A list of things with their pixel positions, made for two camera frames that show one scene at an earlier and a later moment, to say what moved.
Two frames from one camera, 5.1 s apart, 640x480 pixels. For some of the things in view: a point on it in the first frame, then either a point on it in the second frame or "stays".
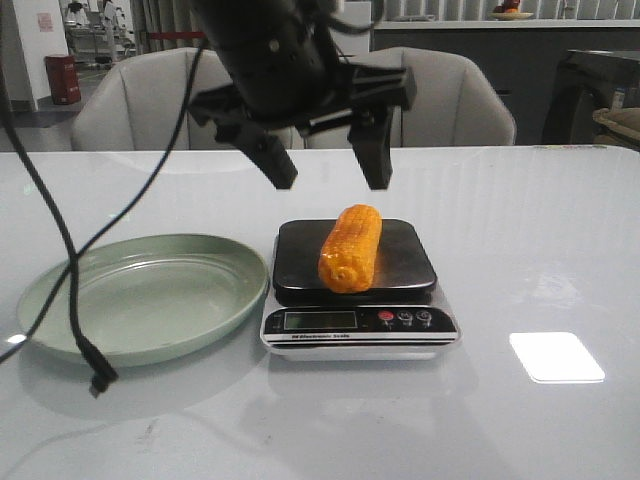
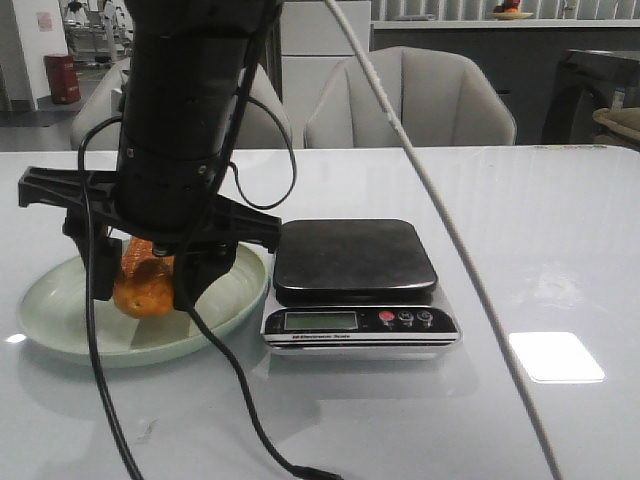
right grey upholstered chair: [453, 105] stays
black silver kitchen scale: [401, 314] stays
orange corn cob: [349, 258] to [144, 288]
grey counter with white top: [524, 56] stays
